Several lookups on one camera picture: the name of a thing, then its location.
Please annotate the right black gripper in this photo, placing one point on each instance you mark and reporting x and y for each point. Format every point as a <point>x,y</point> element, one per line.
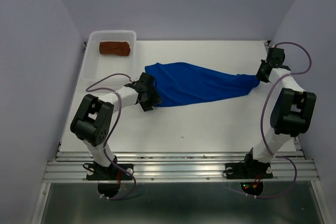
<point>259,75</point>

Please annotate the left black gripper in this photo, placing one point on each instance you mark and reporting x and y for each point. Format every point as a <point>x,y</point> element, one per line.
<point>155,99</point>

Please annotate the blue towel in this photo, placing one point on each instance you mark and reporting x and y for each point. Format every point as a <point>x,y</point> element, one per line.
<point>181,83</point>

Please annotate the brown towel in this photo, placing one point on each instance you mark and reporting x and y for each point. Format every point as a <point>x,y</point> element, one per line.
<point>118,48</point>

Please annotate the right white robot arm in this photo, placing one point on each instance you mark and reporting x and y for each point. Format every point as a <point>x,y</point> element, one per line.
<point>292,112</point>

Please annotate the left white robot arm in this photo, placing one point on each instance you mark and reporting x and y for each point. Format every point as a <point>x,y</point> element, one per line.
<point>92,121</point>

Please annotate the white plastic basket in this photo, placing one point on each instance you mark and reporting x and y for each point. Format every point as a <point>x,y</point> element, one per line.
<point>96,66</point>

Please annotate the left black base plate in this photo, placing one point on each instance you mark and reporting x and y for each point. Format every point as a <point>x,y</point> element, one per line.
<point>95,172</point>

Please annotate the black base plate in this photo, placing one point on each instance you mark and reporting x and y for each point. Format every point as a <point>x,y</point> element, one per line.
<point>248,171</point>
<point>95,172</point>

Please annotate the aluminium rail frame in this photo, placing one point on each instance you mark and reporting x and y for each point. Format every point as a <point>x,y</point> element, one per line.
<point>179,167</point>

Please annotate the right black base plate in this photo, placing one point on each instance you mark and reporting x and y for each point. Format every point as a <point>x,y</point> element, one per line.
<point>248,171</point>

